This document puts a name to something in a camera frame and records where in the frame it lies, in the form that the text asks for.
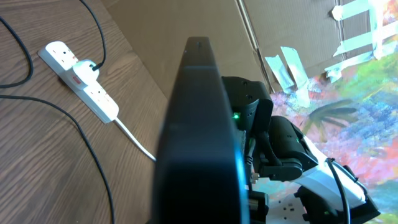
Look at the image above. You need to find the Samsung Galaxy smartphone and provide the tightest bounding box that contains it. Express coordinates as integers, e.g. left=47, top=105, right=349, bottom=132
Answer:
left=151, top=37, right=250, bottom=223

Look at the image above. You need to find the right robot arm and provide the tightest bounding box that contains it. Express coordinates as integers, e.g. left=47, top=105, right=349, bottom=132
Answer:
left=222, top=77, right=381, bottom=223

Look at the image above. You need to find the white power strip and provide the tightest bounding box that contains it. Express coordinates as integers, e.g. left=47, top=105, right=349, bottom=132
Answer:
left=38, top=41, right=119, bottom=124

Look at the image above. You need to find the white charger plug adapter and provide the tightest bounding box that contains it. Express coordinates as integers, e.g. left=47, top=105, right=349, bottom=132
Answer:
left=67, top=60, right=99, bottom=90

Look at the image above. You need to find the white power strip cord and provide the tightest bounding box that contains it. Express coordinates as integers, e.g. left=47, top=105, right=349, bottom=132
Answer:
left=114, top=118, right=157, bottom=163

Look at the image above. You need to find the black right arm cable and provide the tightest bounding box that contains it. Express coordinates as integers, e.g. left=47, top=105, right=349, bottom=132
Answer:
left=325, top=157, right=352, bottom=224

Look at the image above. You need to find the black USB charging cable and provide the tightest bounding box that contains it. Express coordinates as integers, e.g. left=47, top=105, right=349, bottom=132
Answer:
left=0, top=0, right=116, bottom=224

